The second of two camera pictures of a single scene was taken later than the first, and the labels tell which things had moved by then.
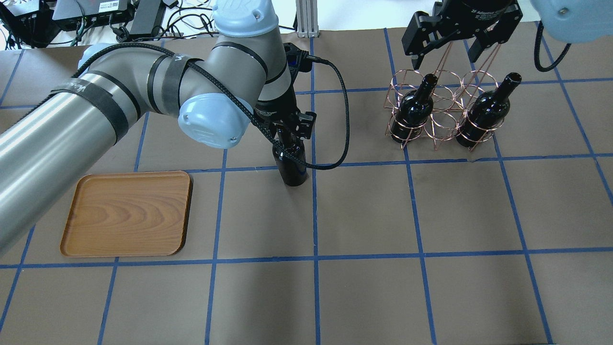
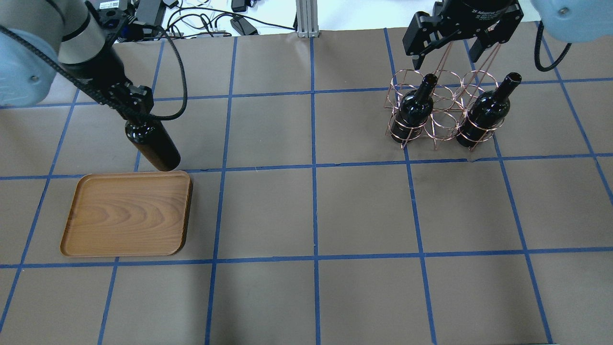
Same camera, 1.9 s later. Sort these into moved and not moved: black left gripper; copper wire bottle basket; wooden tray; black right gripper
Moved: black left gripper
Not moved: wooden tray; copper wire bottle basket; black right gripper
